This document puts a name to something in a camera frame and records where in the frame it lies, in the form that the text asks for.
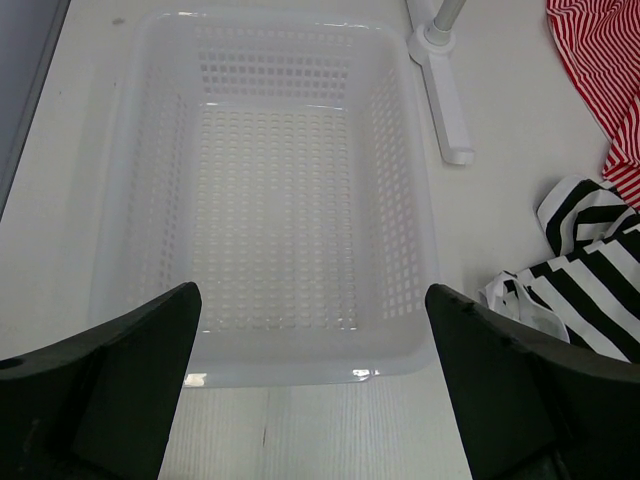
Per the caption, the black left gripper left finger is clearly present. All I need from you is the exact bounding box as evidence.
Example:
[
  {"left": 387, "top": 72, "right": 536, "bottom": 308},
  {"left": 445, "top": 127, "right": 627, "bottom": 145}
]
[{"left": 1, "top": 282, "right": 202, "bottom": 479}]

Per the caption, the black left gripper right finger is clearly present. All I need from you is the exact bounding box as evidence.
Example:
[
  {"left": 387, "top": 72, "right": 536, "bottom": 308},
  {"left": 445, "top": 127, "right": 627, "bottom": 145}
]
[{"left": 425, "top": 284, "right": 639, "bottom": 479}]

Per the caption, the black white striped tank top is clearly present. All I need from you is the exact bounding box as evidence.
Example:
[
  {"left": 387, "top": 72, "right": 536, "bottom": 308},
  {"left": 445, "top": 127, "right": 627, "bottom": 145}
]
[{"left": 480, "top": 176, "right": 639, "bottom": 363}]

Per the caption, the red white striped tank top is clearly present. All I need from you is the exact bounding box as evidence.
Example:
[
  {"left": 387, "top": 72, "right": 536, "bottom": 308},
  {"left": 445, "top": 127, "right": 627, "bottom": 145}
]
[{"left": 546, "top": 1, "right": 639, "bottom": 209}]

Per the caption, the white clothes rack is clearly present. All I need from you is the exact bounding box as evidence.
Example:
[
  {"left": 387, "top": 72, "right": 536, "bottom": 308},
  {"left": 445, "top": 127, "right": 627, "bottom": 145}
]
[{"left": 407, "top": 0, "right": 475, "bottom": 166}]

